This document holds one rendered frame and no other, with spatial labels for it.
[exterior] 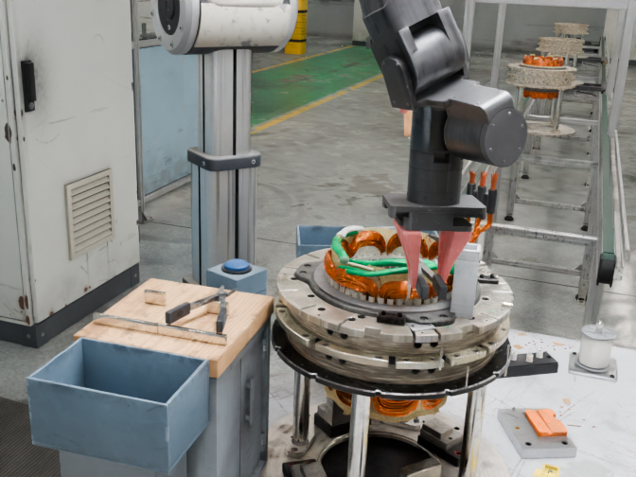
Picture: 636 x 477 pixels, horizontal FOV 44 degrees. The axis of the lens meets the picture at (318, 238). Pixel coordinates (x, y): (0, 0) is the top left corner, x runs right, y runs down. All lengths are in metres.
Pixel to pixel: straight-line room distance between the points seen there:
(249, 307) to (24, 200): 2.19
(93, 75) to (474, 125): 2.78
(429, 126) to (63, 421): 0.50
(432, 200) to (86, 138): 2.70
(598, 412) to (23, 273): 2.36
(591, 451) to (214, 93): 0.86
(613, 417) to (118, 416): 0.91
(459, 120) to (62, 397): 0.51
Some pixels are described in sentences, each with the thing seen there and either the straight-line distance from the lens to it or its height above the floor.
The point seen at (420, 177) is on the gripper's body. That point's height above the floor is 1.30.
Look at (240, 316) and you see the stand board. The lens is 1.03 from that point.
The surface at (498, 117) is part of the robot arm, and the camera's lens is 0.76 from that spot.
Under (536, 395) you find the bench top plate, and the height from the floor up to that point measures 0.78.
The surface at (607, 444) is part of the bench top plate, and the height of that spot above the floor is 0.78.
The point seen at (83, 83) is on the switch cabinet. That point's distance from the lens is 3.38.
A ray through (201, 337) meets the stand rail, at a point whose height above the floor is 1.07.
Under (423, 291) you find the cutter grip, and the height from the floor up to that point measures 1.18.
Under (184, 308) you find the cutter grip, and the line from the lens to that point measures 0.99.
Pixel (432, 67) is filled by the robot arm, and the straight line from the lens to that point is 0.79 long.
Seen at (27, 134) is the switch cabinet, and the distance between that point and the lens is 3.12.
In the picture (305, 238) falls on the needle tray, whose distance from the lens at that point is 1.39.
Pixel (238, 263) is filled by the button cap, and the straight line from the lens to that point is 1.26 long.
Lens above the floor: 1.50
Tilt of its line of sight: 19 degrees down
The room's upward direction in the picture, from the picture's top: 2 degrees clockwise
